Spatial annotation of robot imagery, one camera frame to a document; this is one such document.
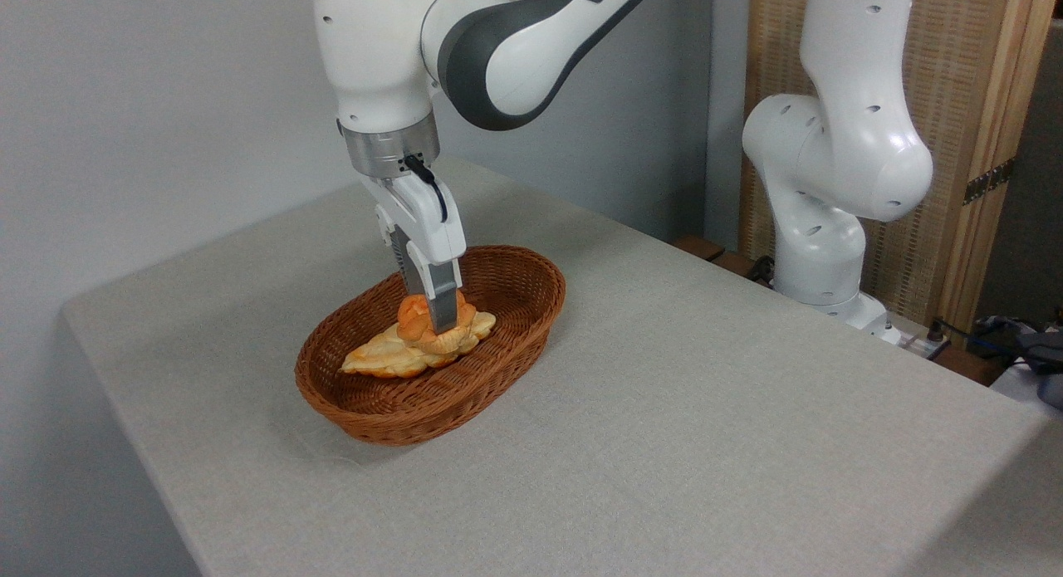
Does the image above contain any dark bag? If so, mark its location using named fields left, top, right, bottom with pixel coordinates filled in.
left=970, top=311, right=1063, bottom=412

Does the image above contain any brown wicker basket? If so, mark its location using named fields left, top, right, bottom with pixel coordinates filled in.
left=295, top=245, right=567, bottom=446

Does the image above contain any long pale bread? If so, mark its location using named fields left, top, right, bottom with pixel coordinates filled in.
left=339, top=310, right=497, bottom=380

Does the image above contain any round orange bread roll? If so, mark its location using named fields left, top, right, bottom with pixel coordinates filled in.
left=396, top=290, right=478, bottom=354

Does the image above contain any dark metal screen hinge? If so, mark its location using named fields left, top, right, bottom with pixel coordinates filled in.
left=963, top=157, right=1016, bottom=206

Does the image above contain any black power cable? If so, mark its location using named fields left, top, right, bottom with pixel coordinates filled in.
left=925, top=316, right=1063, bottom=355

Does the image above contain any white power strip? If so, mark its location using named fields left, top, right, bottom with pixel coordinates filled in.
left=879, top=320, right=953, bottom=362

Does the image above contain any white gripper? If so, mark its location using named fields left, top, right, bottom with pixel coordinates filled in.
left=364, top=172, right=468, bottom=334

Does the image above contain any wooden woven folding screen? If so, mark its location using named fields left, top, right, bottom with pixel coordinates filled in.
left=739, top=0, right=1063, bottom=329

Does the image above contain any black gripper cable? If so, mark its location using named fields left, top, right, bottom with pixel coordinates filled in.
left=403, top=154, right=450, bottom=225

